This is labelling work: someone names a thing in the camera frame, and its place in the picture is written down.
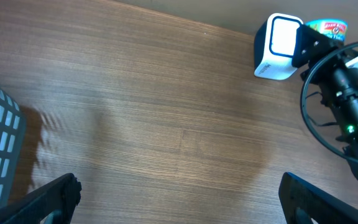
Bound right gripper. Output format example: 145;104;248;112
291;24;358;85

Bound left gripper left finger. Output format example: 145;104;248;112
0;173;82;224

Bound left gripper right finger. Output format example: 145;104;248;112
278;172;358;224

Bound green labelled round container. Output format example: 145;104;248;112
305;19;348;42

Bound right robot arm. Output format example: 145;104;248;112
291;25;358;180

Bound white barcode scanner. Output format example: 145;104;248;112
254;13;303;80

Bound right black camera cable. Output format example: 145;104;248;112
300;39;358;169

